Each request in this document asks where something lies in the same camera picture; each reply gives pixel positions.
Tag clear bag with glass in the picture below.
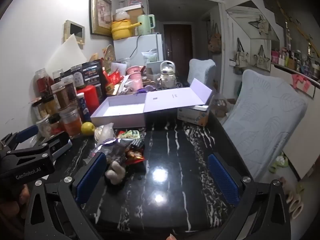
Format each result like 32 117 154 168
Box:
209 94 229 118

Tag small red snack packet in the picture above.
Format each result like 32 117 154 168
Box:
125 150 145 165

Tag gold cardboard sheet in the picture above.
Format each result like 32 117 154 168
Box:
106 84 125 97

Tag brown hanging bag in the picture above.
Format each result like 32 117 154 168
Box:
209 22 222 54

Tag white paper sheet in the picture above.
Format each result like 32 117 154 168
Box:
110 61 127 77

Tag blue tablet tube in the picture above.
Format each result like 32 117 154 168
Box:
76 93 90 123

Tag clear purple-topped packet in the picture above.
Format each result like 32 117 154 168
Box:
94 139 133 168

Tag yellow enamel pot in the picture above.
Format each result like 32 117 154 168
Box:
111 19 140 40

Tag round woven mat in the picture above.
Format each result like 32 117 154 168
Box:
103 44 116 68

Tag row of small bottles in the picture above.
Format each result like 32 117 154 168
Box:
271 47 320 78

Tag green and white pouch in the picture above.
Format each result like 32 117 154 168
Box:
142 49 158 64

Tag group of glass jars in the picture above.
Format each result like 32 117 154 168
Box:
31 67 84 138

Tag pink bow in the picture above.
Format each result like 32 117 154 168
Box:
290 74 310 92

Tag chair with pale blue cover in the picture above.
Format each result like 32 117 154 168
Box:
187 59 217 87
222 69 308 178

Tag black power cable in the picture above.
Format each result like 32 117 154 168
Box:
129 35 140 58

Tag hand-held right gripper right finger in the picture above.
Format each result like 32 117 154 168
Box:
207 153 293 240

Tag gold framed picture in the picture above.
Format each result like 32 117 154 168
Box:
89 0 113 37

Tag white box of bottles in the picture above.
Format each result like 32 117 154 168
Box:
146 62 163 82

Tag person's left hand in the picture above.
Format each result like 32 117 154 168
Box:
0 184 32 220

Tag beige slippers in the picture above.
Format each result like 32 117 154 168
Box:
285 187 304 217

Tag beige wall intercom panel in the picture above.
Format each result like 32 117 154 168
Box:
63 20 85 48

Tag green snack packet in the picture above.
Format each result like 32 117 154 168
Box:
122 129 141 140

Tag red cylinder canister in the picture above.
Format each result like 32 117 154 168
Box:
76 85 97 120

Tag white foam board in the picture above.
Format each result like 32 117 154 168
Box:
46 33 88 74

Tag white kettle pot with handle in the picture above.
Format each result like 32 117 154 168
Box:
157 60 177 89

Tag dark wooden door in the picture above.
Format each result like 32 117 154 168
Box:
164 23 193 77

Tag pale green electric kettle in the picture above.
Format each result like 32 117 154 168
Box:
137 14 155 36

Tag yellow lemon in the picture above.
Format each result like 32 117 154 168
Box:
81 121 96 136

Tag white plush toy checked cloth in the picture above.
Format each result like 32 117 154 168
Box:
104 139 146 185

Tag green slippers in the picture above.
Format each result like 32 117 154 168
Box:
269 152 289 173

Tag beige tote bag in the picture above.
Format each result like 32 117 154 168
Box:
255 45 272 72
234 38 250 68

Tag plastic bag with white contents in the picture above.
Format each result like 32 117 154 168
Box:
114 9 130 22

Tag lavender gift box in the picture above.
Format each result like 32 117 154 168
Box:
90 78 214 130

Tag pink cup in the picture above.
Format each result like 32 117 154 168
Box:
129 74 143 90

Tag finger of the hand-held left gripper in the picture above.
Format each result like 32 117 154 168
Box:
7 142 55 161
0 125 40 153

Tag brown cardboard box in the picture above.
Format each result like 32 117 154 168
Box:
124 5 146 22

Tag white fridge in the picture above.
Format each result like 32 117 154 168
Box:
113 34 164 65

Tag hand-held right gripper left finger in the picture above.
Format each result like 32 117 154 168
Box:
24 152 110 240

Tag blue and white carton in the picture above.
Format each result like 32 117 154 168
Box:
177 105 210 127

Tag large red foil bag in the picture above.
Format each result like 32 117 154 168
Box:
107 70 123 85

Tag black coffee bag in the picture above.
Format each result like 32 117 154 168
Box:
81 59 104 98

